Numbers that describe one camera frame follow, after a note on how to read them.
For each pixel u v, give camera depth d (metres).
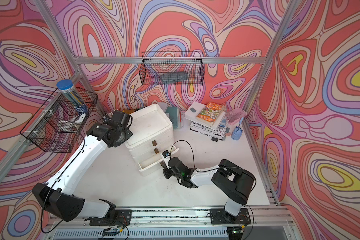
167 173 0.77
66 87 0.70
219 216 0.73
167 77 1.01
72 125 0.71
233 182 0.47
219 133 1.02
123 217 0.73
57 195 0.38
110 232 0.72
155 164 0.85
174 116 1.15
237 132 0.98
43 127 0.67
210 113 1.03
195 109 1.10
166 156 0.76
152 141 0.78
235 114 1.19
